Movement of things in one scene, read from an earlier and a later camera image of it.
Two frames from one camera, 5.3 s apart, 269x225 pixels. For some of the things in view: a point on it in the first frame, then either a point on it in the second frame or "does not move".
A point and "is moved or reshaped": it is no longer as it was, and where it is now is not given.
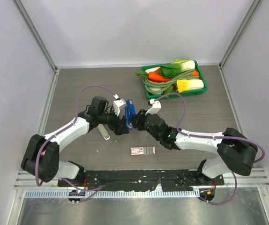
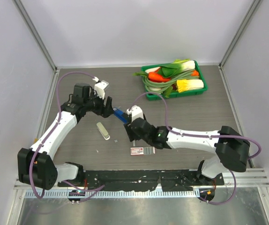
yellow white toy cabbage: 183,85 does not move
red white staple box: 142,151 does not move
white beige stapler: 103,132 does not move
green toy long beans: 163,86 does not move
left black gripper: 119,126 to 108,109
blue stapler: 130,110 is moved or reshaped
